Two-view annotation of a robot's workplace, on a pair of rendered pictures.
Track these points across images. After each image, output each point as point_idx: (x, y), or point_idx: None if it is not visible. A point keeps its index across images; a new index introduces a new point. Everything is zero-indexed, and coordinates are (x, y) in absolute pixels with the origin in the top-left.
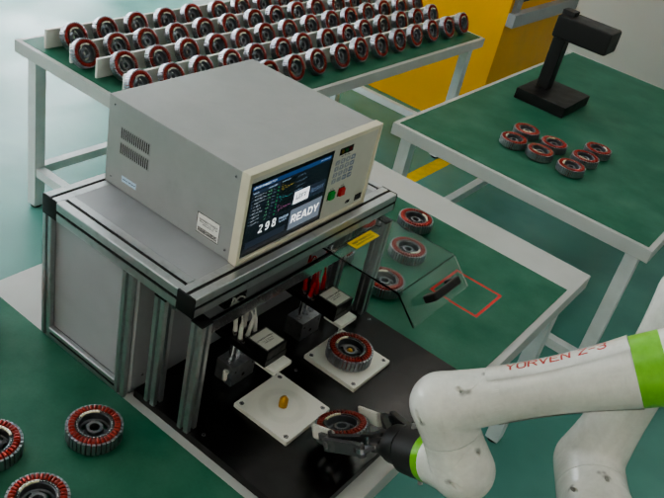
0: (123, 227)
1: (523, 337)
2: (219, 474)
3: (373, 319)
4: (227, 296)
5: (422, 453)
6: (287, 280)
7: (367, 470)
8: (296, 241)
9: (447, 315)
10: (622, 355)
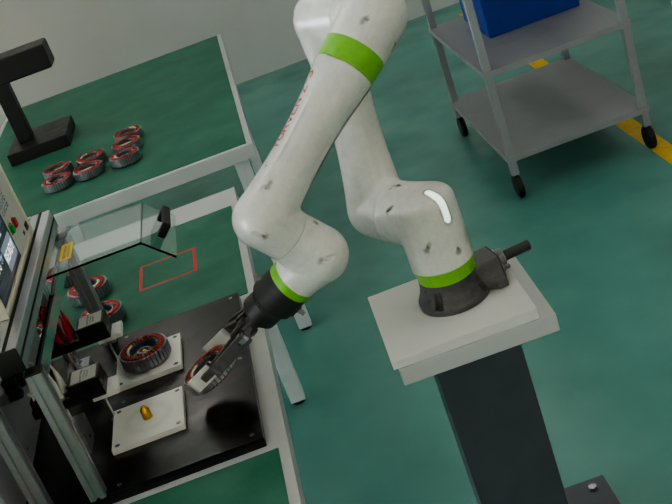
0: None
1: (243, 248)
2: (166, 488)
3: (130, 333)
4: (29, 340)
5: (284, 274)
6: (50, 313)
7: (258, 385)
8: (26, 277)
9: (175, 288)
10: (327, 61)
